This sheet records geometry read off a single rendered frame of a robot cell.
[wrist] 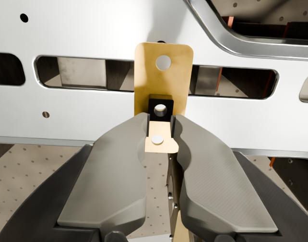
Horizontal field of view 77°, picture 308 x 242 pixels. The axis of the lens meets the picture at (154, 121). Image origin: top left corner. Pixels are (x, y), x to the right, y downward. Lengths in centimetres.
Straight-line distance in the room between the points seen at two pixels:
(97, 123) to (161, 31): 12
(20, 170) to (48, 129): 55
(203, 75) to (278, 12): 28
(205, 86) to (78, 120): 21
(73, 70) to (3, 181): 69
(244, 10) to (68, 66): 41
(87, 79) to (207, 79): 20
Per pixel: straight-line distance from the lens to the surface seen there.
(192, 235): 23
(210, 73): 34
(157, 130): 15
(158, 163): 64
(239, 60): 21
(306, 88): 27
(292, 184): 43
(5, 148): 50
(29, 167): 77
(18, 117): 26
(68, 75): 23
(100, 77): 22
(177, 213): 25
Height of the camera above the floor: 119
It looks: 62 degrees down
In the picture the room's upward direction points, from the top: 180 degrees counter-clockwise
